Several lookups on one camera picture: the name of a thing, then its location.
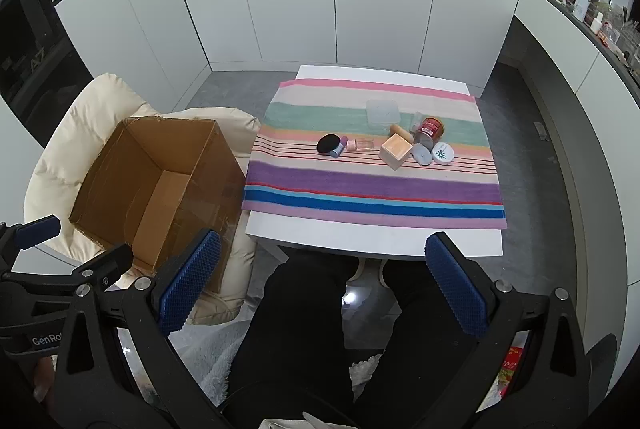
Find red printed packet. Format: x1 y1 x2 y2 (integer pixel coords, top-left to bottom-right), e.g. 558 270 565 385
492 331 531 402

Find striped colourful cloth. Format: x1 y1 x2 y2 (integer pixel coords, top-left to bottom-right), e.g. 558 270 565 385
241 79 508 231

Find beige makeup sponge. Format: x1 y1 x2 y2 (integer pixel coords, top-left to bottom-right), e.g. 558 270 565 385
389 123 416 144

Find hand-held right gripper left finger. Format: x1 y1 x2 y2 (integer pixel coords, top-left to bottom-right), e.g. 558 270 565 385
52 229 236 429

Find brown cardboard box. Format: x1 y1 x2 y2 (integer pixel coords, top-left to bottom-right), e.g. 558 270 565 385
68 116 247 295

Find white round compact green print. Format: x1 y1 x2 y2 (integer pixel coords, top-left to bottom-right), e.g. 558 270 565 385
431 142 456 166

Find person's left hand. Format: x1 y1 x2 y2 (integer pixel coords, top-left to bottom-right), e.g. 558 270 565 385
32 351 57 410

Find grey-blue compact case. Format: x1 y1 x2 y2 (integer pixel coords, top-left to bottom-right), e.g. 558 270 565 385
410 143 434 166

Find black glass wall panel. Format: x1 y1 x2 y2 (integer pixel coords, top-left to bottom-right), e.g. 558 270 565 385
0 0 96 150

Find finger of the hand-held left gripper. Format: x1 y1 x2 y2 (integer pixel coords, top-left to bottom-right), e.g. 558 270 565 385
0 215 62 270
0 243 135 296

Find person's black trousers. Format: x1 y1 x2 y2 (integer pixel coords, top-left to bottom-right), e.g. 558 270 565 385
220 249 506 429

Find clear plastic container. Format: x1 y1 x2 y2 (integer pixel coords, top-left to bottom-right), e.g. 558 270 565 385
365 99 401 130

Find white table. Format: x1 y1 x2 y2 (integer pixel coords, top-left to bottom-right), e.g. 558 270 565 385
245 65 505 285

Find square beige carton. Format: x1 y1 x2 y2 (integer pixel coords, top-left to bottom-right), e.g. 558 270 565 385
379 133 414 171

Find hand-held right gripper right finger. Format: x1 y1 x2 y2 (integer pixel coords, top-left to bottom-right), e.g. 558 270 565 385
415 231 591 429

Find red and gold can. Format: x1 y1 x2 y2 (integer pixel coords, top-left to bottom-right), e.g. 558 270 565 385
413 117 446 148

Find cream padded chair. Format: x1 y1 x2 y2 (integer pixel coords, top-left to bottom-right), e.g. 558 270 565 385
23 73 261 326

